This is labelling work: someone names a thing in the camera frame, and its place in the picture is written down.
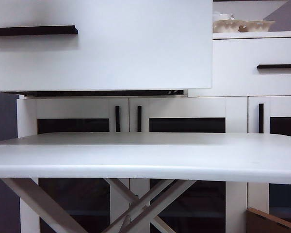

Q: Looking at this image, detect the white drawer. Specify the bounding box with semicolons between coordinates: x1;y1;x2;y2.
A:
0;0;213;98
188;40;291;97

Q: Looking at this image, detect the white bowl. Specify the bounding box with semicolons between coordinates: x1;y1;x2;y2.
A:
212;14;235;23

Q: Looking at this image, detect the brown cardboard board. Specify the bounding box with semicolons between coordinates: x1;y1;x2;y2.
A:
246;207;291;233

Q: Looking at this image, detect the white sideboard cabinet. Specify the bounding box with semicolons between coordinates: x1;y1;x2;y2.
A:
16;31;291;233

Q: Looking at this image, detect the white glass-panel cabinet door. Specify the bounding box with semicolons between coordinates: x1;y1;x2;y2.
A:
16;97;129;233
129;97;247;233
247;96;291;219

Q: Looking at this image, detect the black drawer handle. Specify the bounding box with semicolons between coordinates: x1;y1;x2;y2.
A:
257;64;291;70
0;25;79;37

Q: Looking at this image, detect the white folding table leg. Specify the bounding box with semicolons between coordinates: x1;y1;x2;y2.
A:
0;178;88;233
103;179;197;233
103;178;177;233

